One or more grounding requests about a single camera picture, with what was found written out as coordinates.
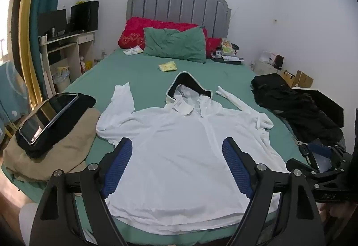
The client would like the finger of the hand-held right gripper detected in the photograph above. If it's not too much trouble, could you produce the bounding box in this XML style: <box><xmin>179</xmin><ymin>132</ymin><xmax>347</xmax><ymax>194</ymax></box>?
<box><xmin>308</xmin><ymin>140</ymin><xmax>353</xmax><ymax>158</ymax></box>
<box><xmin>286</xmin><ymin>158</ymin><xmax>351</xmax><ymax>183</ymax></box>

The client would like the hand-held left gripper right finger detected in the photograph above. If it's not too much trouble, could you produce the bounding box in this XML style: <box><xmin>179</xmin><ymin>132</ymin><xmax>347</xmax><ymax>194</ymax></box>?
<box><xmin>222</xmin><ymin>137</ymin><xmax>326</xmax><ymax>246</ymax></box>

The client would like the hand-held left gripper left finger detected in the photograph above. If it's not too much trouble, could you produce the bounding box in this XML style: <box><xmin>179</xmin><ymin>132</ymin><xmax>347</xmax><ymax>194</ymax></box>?
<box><xmin>29</xmin><ymin>137</ymin><xmax>133</xmax><ymax>246</ymax></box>

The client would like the white hooded jacket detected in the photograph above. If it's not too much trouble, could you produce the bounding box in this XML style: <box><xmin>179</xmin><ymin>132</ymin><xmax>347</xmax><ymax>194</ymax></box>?
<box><xmin>96</xmin><ymin>72</ymin><xmax>290</xmax><ymax>235</ymax></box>

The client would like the black clothes pile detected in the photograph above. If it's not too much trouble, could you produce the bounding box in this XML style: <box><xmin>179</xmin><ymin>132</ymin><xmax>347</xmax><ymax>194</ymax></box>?
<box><xmin>251</xmin><ymin>73</ymin><xmax>344</xmax><ymax>146</ymax></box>

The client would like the person's right hand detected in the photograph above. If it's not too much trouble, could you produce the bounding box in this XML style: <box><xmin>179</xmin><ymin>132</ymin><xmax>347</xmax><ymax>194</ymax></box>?
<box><xmin>320</xmin><ymin>201</ymin><xmax>358</xmax><ymax>225</ymax></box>

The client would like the black smartphone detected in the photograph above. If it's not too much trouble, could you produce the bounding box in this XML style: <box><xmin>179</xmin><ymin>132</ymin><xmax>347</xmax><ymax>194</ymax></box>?
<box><xmin>310</xmin><ymin>150</ymin><xmax>334</xmax><ymax>173</ymax></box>

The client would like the car key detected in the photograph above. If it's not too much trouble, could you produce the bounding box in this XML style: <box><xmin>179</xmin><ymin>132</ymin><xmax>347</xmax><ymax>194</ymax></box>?
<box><xmin>297</xmin><ymin>142</ymin><xmax>310</xmax><ymax>164</ymax></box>

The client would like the beige garment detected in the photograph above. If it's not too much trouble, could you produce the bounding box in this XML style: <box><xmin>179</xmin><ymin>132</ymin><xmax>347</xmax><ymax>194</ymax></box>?
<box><xmin>3</xmin><ymin>107</ymin><xmax>101</xmax><ymax>182</ymax></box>

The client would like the cardboard box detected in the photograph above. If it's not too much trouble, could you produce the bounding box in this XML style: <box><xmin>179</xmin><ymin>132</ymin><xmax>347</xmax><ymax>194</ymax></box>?
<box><xmin>281</xmin><ymin>70</ymin><xmax>314</xmax><ymax>89</ymax></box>

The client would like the black folded garment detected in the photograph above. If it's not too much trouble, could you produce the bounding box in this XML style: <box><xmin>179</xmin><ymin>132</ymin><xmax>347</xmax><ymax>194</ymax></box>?
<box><xmin>15</xmin><ymin>93</ymin><xmax>97</xmax><ymax>159</ymax></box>

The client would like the tablet computer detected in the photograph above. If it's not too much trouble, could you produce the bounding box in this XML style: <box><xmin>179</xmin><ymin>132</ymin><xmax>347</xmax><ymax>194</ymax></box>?
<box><xmin>18</xmin><ymin>93</ymin><xmax>79</xmax><ymax>146</ymax></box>

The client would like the green-sheeted bed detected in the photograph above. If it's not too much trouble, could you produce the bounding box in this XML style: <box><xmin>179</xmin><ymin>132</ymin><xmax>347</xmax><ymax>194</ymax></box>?
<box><xmin>1</xmin><ymin>49</ymin><xmax>308</xmax><ymax>246</ymax></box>

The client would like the trash bin with plastic bag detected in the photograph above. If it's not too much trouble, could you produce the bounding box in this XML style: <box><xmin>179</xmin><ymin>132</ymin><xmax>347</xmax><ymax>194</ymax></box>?
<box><xmin>52</xmin><ymin>66</ymin><xmax>70</xmax><ymax>92</ymax></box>

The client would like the person's white trouser leg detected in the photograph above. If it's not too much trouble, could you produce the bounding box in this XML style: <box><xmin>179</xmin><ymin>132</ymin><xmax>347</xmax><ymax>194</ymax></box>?
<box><xmin>19</xmin><ymin>203</ymin><xmax>38</xmax><ymax>245</ymax></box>

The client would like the pile of books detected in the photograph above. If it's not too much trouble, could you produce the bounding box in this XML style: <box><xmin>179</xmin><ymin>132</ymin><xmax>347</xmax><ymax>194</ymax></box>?
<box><xmin>211</xmin><ymin>50</ymin><xmax>244</xmax><ymax>66</ymax></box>

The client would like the yellow packet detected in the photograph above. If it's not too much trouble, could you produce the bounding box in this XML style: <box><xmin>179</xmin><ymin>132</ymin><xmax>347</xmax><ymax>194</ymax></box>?
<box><xmin>158</xmin><ymin>61</ymin><xmax>177</xmax><ymax>72</ymax></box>

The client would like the white paper packet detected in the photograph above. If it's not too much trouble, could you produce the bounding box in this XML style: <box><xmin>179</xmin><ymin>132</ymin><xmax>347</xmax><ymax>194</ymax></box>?
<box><xmin>123</xmin><ymin>46</ymin><xmax>144</xmax><ymax>56</ymax></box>

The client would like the colourful snack bag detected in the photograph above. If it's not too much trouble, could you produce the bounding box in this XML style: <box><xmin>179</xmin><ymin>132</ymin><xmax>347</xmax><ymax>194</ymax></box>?
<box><xmin>221</xmin><ymin>39</ymin><xmax>237</xmax><ymax>56</ymax></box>

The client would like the light wooden desk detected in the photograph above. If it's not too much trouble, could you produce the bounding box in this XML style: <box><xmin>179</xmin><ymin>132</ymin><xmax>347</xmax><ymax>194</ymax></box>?
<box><xmin>38</xmin><ymin>30</ymin><xmax>96</xmax><ymax>95</ymax></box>

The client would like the green pillow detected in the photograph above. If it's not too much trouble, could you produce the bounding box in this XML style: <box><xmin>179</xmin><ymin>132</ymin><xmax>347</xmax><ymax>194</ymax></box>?
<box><xmin>143</xmin><ymin>26</ymin><xmax>207</xmax><ymax>63</ymax></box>

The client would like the black computer tower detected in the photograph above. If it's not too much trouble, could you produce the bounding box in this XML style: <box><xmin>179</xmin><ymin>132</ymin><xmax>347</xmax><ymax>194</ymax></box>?
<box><xmin>70</xmin><ymin>0</ymin><xmax>100</xmax><ymax>32</ymax></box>

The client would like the gold curtain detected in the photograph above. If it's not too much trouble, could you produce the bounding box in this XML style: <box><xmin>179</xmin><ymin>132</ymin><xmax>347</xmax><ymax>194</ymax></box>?
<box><xmin>17</xmin><ymin>0</ymin><xmax>43</xmax><ymax>105</ymax></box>

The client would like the black computer monitor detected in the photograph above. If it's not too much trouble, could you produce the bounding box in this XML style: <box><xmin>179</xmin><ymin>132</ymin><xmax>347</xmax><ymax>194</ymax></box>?
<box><xmin>37</xmin><ymin>9</ymin><xmax>68</xmax><ymax>36</ymax></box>

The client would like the grey padded headboard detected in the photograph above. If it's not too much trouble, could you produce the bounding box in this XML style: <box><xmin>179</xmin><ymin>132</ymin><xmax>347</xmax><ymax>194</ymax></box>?
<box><xmin>126</xmin><ymin>0</ymin><xmax>232</xmax><ymax>39</ymax></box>

